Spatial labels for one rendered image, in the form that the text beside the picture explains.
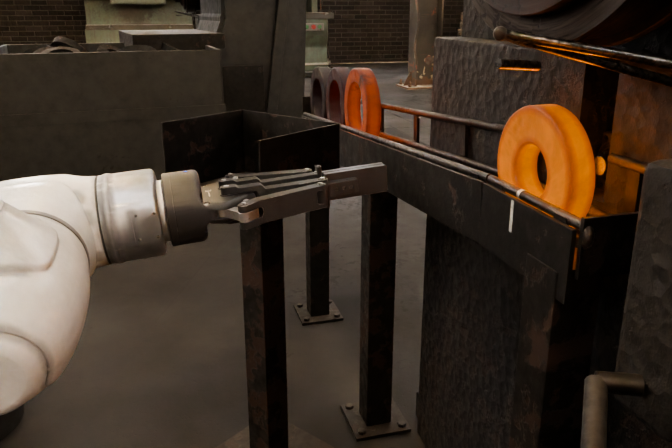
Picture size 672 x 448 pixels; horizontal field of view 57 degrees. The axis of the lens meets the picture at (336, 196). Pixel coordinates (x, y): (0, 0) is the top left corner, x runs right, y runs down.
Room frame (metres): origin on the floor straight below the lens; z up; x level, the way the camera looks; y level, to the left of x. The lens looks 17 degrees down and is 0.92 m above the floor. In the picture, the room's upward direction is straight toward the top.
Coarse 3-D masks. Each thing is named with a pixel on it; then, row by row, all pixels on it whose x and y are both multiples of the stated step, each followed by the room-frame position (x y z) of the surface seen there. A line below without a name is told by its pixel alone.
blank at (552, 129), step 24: (528, 120) 0.73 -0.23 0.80; (552, 120) 0.68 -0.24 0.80; (576, 120) 0.69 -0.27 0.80; (504, 144) 0.78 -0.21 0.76; (528, 144) 0.73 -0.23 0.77; (552, 144) 0.68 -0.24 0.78; (576, 144) 0.66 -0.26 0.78; (504, 168) 0.77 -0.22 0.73; (528, 168) 0.75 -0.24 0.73; (552, 168) 0.68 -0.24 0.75; (576, 168) 0.65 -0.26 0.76; (552, 192) 0.67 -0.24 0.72; (576, 192) 0.65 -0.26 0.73; (552, 216) 0.67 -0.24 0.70
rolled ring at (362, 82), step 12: (360, 72) 1.38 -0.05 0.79; (372, 72) 1.38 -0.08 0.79; (348, 84) 1.46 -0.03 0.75; (360, 84) 1.37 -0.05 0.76; (372, 84) 1.35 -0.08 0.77; (348, 96) 1.46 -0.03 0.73; (360, 96) 1.47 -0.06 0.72; (372, 96) 1.33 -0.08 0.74; (348, 108) 1.47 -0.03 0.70; (372, 108) 1.32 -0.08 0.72; (348, 120) 1.46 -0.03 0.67; (360, 120) 1.46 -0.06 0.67; (372, 120) 1.32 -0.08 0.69; (372, 132) 1.33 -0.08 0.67
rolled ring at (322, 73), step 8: (320, 72) 1.73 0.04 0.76; (328, 72) 1.73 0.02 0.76; (312, 80) 1.82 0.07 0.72; (320, 80) 1.72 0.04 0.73; (312, 88) 1.82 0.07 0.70; (320, 88) 1.82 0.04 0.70; (312, 96) 1.83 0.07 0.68; (320, 96) 1.83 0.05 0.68; (312, 104) 1.82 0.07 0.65; (320, 104) 1.83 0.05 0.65; (312, 112) 1.82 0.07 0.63; (320, 112) 1.81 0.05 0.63
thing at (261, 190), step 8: (232, 184) 0.61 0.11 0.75; (248, 184) 0.62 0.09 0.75; (256, 184) 0.62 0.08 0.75; (280, 184) 0.63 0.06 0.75; (288, 184) 0.62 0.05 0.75; (296, 184) 0.62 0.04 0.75; (304, 184) 0.62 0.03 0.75; (224, 192) 0.60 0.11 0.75; (232, 192) 0.60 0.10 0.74; (240, 192) 0.61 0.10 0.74; (256, 192) 0.62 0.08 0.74; (264, 192) 0.61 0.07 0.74; (272, 192) 0.62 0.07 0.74; (328, 200) 0.63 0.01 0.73
